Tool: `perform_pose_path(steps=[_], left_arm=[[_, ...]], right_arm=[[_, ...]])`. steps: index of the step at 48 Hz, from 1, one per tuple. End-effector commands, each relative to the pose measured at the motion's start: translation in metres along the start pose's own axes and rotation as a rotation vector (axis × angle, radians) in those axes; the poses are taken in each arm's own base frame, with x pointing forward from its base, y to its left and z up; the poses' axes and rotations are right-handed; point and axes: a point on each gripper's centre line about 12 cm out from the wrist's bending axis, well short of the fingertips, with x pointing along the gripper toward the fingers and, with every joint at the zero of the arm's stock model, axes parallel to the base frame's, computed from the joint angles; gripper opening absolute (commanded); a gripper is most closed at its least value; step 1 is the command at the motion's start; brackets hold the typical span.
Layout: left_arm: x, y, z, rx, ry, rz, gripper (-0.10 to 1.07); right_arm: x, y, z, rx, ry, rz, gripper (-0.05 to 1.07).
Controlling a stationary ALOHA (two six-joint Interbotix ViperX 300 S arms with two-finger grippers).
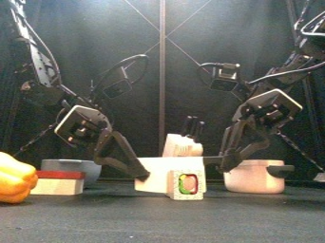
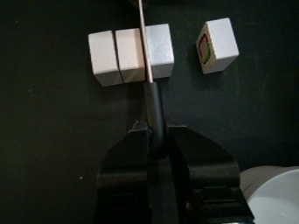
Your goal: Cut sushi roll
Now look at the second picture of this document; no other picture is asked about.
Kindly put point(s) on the white sushi roll piece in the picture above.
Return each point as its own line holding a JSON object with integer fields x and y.
{"x": 220, "y": 40}
{"x": 130, "y": 52}
{"x": 103, "y": 55}
{"x": 161, "y": 49}

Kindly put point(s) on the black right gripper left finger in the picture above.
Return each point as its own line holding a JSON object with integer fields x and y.
{"x": 125, "y": 180}

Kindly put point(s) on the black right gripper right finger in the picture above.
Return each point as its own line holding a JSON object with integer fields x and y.
{"x": 210, "y": 180}

